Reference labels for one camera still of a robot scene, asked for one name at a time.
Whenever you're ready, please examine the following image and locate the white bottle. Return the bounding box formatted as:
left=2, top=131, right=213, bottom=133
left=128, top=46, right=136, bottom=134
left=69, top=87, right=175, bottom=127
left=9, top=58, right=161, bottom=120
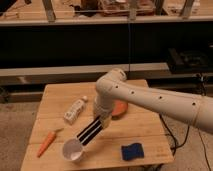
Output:
left=63, top=96, right=88, bottom=125

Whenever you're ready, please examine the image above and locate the wooden table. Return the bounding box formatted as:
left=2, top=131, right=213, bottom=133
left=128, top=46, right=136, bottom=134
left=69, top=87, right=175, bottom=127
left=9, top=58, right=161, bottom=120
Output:
left=21, top=83, right=173, bottom=171

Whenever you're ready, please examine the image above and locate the black box on shelf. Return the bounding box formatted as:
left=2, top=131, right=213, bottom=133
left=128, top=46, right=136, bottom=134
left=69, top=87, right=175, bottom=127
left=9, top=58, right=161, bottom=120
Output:
left=167, top=48, right=213, bottom=74

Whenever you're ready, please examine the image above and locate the blue sponge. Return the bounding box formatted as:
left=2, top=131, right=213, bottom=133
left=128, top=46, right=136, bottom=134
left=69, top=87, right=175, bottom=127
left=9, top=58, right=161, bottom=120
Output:
left=121, top=143, right=144, bottom=161

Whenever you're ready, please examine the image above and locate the long wooden shelf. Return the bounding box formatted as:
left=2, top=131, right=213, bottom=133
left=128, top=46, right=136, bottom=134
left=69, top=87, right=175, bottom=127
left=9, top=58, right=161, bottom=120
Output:
left=0, top=62, right=213, bottom=87

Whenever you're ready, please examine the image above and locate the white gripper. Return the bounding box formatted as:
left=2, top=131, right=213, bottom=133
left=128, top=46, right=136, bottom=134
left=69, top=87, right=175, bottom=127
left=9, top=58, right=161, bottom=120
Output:
left=93, top=96, right=115, bottom=129

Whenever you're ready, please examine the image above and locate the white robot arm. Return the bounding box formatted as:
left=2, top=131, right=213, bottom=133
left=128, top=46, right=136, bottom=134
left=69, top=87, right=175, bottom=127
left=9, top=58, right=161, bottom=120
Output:
left=93, top=68, right=213, bottom=134

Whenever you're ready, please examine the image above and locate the orange carrot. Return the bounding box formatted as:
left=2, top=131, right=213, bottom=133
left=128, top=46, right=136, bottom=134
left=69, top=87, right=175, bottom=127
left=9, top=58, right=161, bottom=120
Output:
left=37, top=128, right=62, bottom=158

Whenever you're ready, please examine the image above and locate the black white striped eraser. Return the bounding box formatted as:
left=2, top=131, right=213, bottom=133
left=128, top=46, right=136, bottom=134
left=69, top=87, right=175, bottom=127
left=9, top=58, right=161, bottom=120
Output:
left=77, top=118, right=102, bottom=146

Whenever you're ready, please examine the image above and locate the orange plate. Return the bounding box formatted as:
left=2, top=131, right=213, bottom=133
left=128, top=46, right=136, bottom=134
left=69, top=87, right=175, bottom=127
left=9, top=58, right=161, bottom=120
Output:
left=112, top=100, right=128, bottom=117

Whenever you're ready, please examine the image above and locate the black cable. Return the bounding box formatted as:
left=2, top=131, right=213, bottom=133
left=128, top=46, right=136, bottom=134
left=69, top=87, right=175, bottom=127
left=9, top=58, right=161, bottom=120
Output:
left=158, top=73, right=213, bottom=171

